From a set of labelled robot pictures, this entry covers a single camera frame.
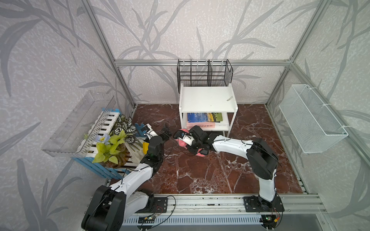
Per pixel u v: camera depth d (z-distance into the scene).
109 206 0.40
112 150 0.69
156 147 0.62
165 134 0.77
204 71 1.02
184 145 0.84
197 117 0.84
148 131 0.69
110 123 0.75
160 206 0.73
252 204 0.73
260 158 0.49
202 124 0.83
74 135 0.68
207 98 0.76
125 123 0.75
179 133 0.77
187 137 0.78
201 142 0.70
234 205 0.75
